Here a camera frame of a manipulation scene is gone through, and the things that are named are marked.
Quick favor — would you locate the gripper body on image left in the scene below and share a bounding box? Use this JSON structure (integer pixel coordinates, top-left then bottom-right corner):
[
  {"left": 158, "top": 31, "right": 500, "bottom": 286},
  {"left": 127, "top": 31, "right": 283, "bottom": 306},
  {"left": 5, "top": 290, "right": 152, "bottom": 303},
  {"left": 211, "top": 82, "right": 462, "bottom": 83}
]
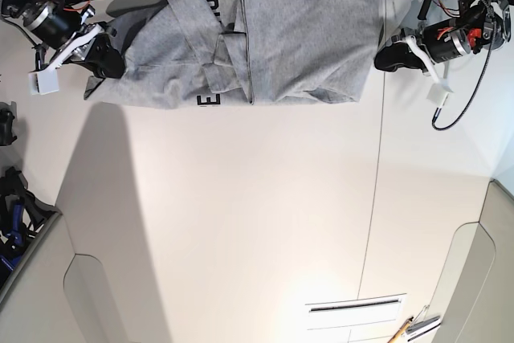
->
[{"left": 22, "top": 1, "right": 116, "bottom": 67}]

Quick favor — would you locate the black and blue clamp pile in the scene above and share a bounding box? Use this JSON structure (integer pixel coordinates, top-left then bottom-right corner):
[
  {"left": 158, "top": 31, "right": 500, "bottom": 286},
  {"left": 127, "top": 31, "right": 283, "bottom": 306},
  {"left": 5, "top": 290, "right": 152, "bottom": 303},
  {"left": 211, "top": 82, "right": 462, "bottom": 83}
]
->
[{"left": 1, "top": 167, "right": 58, "bottom": 286}]

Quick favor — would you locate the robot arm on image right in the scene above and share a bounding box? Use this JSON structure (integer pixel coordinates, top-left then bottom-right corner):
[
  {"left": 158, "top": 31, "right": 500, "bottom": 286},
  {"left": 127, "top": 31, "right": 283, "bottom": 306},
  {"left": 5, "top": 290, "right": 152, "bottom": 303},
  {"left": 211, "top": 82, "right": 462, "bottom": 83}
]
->
[{"left": 374, "top": 0, "right": 512, "bottom": 73}]

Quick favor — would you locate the white slotted grommet plate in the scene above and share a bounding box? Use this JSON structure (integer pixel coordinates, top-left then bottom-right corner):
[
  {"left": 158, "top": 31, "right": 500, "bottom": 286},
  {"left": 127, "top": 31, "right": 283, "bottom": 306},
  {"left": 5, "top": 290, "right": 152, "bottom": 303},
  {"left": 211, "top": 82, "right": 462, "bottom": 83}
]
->
[{"left": 304, "top": 294, "right": 407, "bottom": 330}]

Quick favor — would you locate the grey T-shirt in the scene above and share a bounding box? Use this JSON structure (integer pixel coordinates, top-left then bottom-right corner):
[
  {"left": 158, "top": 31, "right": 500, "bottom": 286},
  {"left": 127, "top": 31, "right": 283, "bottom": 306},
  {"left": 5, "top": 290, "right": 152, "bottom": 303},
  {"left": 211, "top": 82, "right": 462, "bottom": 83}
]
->
[{"left": 84, "top": 0, "right": 381, "bottom": 109}]

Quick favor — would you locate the black braided cable image right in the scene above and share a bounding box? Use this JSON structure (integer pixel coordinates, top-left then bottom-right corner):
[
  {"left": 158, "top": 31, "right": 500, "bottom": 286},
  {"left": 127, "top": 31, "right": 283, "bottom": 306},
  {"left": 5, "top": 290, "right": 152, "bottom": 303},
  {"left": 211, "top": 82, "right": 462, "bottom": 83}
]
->
[{"left": 431, "top": 0, "right": 510, "bottom": 132}]

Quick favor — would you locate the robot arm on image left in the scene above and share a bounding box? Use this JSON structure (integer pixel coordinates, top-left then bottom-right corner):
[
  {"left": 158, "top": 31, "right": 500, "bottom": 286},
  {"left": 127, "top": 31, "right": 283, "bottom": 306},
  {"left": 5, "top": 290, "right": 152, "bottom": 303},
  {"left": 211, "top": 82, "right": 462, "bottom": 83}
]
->
[{"left": 1, "top": 0, "right": 125, "bottom": 79}]

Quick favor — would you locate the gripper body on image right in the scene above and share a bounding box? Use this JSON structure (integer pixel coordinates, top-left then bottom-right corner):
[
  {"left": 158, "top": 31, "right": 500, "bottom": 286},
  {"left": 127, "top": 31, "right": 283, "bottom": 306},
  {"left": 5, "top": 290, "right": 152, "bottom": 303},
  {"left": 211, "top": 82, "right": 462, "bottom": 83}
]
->
[{"left": 391, "top": 18, "right": 474, "bottom": 73}]

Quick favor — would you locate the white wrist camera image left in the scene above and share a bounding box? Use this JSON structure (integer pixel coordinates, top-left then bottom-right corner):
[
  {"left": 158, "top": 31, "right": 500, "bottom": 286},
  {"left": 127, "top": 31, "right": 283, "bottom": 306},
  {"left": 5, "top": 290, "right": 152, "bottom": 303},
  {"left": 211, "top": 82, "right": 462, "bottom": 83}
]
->
[{"left": 28, "top": 69, "right": 59, "bottom": 95}]

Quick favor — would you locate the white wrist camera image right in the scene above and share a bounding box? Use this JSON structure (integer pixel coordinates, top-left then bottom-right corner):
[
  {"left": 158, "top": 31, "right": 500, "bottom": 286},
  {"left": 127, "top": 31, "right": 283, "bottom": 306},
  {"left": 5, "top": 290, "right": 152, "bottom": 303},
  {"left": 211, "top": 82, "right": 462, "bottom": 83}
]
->
[{"left": 426, "top": 79, "right": 454, "bottom": 108}]

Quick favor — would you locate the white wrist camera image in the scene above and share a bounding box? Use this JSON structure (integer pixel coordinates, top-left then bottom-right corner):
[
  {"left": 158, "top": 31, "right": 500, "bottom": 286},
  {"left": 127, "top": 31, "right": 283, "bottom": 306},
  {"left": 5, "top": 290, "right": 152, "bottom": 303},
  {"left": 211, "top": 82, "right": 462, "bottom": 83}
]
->
[
  {"left": 426, "top": 79, "right": 454, "bottom": 108},
  {"left": 28, "top": 69, "right": 59, "bottom": 95}
]

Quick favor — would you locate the wooden handled tool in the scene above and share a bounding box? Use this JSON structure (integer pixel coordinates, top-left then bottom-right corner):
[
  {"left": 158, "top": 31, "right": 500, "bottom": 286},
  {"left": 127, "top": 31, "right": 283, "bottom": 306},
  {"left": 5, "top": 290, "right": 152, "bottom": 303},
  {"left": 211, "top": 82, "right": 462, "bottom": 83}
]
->
[{"left": 388, "top": 317, "right": 414, "bottom": 343}]

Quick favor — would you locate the black device at left edge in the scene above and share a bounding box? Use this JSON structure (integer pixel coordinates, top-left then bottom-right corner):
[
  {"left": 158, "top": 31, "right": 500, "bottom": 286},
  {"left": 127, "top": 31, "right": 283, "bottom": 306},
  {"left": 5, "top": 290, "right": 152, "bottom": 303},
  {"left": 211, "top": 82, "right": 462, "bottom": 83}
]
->
[{"left": 0, "top": 101, "right": 17, "bottom": 147}]

